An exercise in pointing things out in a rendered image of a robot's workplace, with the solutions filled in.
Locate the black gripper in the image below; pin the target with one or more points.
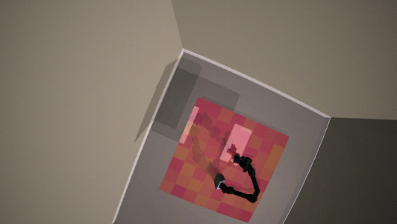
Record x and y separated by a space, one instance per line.
237 161

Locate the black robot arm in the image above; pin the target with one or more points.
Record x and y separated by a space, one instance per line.
246 167

